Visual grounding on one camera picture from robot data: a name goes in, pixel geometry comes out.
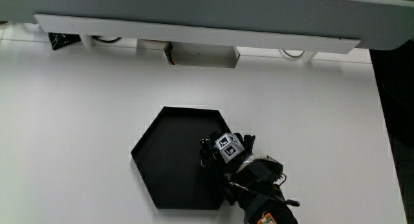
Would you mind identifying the white open box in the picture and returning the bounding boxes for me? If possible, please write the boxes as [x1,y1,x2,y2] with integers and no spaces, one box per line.
[164,41,241,69]

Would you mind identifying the grey cable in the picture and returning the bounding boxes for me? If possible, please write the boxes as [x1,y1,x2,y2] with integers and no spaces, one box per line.
[279,49,305,60]

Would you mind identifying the black bracket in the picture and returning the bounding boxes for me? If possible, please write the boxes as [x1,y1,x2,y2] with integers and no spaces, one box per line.
[48,32,82,51]

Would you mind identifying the black hexagonal plate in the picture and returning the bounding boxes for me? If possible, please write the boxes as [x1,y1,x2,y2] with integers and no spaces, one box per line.
[130,106,232,210]

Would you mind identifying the black cable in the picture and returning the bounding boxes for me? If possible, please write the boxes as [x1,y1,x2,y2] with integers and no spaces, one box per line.
[92,36,123,44]

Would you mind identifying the black chair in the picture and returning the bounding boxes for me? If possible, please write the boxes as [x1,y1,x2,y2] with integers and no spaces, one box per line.
[369,38,414,149]

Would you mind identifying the white shelf leg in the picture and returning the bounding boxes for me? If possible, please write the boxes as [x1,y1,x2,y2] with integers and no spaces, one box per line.
[80,34,95,49]
[301,50,317,64]

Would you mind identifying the person's right hand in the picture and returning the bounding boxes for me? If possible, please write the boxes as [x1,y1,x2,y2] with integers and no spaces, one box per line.
[199,131,256,177]

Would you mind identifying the person's right forearm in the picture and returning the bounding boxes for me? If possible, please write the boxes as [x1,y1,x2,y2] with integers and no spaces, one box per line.
[219,154,301,224]

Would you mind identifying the white raised desk shelf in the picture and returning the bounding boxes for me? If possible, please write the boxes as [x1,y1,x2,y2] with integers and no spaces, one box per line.
[0,0,414,55]

